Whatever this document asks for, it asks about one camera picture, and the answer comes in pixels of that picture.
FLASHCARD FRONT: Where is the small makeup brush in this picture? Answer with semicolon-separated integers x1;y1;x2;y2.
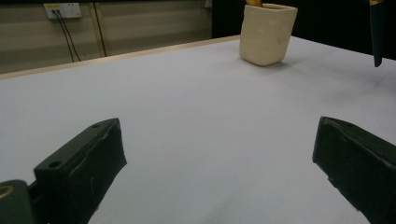
369;0;388;68

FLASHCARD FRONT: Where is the cream square cup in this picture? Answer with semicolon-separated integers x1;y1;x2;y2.
238;3;299;67

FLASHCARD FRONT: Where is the white table cover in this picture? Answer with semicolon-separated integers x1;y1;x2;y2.
0;35;396;224

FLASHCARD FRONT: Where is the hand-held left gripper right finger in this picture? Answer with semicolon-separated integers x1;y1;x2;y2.
312;116;396;224

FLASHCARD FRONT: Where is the white wall socket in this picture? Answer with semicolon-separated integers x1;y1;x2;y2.
43;2;83;20

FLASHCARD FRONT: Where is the black wall cable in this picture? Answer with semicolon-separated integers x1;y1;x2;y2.
56;10;82;63
51;10;77;63

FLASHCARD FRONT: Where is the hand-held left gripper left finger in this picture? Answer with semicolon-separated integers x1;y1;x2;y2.
33;117;128;224

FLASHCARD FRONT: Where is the black curtain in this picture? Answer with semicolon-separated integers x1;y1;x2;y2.
211;0;396;61

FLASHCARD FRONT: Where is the wooden table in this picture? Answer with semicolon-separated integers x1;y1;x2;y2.
0;35;241;82

